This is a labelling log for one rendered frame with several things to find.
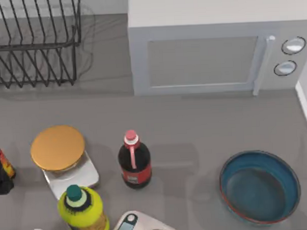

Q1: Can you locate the yellow-green bottle green cap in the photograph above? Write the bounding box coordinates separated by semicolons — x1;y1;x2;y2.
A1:
56;183;110;230

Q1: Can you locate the blue bowl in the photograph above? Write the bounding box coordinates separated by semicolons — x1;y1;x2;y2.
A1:
218;149;302;227

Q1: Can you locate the large microwave knob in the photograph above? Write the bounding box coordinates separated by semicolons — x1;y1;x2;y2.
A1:
281;36;307;55

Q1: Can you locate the pale microwave oven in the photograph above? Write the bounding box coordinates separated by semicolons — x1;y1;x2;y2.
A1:
126;0;307;98

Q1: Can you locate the dark cola bottle red cap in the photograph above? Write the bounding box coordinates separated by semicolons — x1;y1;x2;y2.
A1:
117;129;153;191

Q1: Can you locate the kitchen scale with gold plate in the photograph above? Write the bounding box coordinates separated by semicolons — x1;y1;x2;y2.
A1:
29;124;101;202

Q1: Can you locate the black wire dish rack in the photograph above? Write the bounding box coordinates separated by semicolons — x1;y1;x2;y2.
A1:
0;0;86;90

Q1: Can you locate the silver digital kitchen scale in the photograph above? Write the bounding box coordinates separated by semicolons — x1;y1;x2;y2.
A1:
106;208;186;230

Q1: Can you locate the microwave door handle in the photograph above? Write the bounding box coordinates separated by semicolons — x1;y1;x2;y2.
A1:
250;35;278;96

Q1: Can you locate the small microwave knob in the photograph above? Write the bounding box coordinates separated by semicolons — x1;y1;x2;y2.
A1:
273;60;298;77

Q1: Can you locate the black bottle with flame label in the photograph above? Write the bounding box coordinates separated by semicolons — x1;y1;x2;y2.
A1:
0;129;17;195

